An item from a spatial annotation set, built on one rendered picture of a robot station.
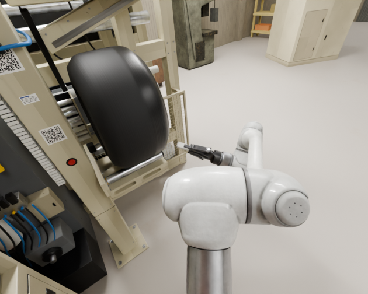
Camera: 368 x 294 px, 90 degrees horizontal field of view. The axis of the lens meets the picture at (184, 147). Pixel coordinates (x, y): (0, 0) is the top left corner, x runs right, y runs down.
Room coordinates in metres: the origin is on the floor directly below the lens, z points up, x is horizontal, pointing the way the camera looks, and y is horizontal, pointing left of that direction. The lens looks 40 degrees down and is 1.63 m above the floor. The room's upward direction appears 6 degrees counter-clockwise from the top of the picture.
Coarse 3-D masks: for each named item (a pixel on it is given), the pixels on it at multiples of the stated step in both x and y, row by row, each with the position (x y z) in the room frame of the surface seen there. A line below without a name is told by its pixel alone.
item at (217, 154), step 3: (216, 150) 0.71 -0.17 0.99; (204, 153) 0.69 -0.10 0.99; (207, 153) 0.69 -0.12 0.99; (210, 153) 0.68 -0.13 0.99; (213, 153) 0.68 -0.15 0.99; (216, 153) 0.69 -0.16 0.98; (219, 153) 0.69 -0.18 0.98; (210, 156) 0.69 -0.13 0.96; (213, 156) 0.68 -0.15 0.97; (216, 156) 0.67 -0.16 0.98; (219, 156) 0.67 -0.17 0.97; (207, 159) 0.71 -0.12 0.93; (210, 159) 0.70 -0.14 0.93; (213, 159) 0.67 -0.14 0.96; (216, 159) 0.66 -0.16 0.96; (219, 159) 0.66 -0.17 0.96; (210, 162) 0.68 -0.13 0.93; (213, 162) 0.66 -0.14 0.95; (216, 162) 0.66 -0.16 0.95
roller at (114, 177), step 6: (156, 156) 0.79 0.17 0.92; (162, 156) 0.80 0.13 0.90; (144, 162) 0.75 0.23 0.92; (150, 162) 0.76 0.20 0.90; (126, 168) 0.71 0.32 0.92; (132, 168) 0.71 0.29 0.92; (138, 168) 0.72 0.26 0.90; (114, 174) 0.67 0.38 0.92; (120, 174) 0.67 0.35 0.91; (126, 174) 0.68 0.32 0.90; (108, 180) 0.64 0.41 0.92; (114, 180) 0.65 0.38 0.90
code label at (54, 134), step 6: (54, 126) 0.66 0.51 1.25; (42, 132) 0.63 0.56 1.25; (48, 132) 0.64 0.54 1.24; (54, 132) 0.65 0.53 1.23; (60, 132) 0.66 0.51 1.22; (48, 138) 0.64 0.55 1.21; (54, 138) 0.65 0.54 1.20; (60, 138) 0.65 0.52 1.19; (66, 138) 0.66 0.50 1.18; (48, 144) 0.63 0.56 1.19
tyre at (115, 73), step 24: (120, 48) 0.88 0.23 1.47; (72, 72) 0.75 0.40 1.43; (96, 72) 0.72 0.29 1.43; (120, 72) 0.74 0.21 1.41; (144, 72) 0.77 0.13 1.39; (96, 96) 0.64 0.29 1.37; (120, 96) 0.66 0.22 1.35; (144, 96) 0.69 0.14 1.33; (96, 120) 0.61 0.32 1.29; (120, 120) 0.61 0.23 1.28; (144, 120) 0.65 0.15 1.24; (168, 120) 0.74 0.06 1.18; (120, 144) 0.58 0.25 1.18; (144, 144) 0.63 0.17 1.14
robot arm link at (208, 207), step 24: (192, 168) 0.31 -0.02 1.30; (216, 168) 0.29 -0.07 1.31; (240, 168) 0.29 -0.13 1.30; (168, 192) 0.25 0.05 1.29; (192, 192) 0.24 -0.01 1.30; (216, 192) 0.23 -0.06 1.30; (240, 192) 0.22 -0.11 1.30; (168, 216) 0.23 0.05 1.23; (192, 216) 0.20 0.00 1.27; (216, 216) 0.19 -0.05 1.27; (240, 216) 0.19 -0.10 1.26; (192, 240) 0.17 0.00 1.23; (216, 240) 0.16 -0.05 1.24; (192, 264) 0.14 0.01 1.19; (216, 264) 0.13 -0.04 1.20; (192, 288) 0.10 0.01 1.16; (216, 288) 0.09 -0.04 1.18
